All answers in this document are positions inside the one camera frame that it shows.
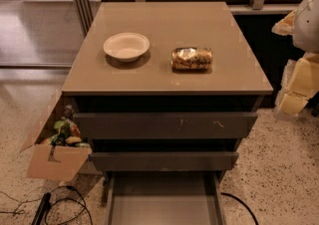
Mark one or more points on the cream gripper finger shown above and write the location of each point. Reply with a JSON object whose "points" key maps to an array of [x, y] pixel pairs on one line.
{"points": [[299, 84], [285, 26]]}

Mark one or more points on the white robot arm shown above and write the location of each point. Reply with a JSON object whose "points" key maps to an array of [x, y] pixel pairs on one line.
{"points": [[306, 27]]}

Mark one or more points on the grey top drawer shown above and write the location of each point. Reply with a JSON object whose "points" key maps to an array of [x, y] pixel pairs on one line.
{"points": [[165, 125]]}

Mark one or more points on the grey drawer cabinet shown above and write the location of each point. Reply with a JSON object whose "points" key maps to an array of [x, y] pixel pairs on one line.
{"points": [[235, 82]]}

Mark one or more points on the grey middle drawer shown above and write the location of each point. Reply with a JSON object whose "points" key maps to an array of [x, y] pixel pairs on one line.
{"points": [[164, 161]]}

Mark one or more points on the grey open bottom drawer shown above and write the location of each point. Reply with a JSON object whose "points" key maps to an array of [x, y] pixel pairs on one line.
{"points": [[164, 198]]}

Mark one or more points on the white paper bowl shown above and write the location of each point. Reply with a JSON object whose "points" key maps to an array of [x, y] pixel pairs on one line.
{"points": [[126, 47]]}

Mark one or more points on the yellow snack item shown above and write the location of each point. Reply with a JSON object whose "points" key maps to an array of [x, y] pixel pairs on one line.
{"points": [[73, 140]]}

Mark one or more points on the green snack bag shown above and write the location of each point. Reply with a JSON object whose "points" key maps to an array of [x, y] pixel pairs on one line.
{"points": [[62, 128]]}

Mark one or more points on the brown cardboard box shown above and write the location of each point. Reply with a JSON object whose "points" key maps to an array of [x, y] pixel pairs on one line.
{"points": [[61, 163]]}

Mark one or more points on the black bar on floor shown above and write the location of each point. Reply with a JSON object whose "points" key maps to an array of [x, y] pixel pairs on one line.
{"points": [[42, 209]]}

